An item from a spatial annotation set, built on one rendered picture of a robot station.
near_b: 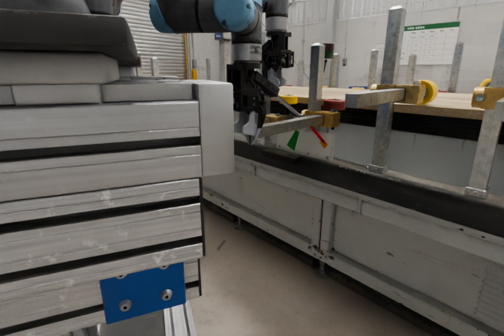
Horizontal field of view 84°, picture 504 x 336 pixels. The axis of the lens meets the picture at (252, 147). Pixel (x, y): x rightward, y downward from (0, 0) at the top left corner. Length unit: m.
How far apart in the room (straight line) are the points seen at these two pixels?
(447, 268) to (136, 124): 1.21
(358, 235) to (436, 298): 0.34
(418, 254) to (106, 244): 1.17
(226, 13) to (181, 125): 0.37
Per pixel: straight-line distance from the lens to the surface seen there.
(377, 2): 8.64
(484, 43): 8.09
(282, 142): 1.14
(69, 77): 0.26
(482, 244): 0.99
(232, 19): 0.59
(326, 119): 1.00
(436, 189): 0.91
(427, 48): 8.17
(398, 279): 1.41
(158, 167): 0.27
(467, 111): 1.04
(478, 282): 1.31
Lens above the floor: 1.00
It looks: 15 degrees down
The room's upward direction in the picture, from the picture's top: straight up
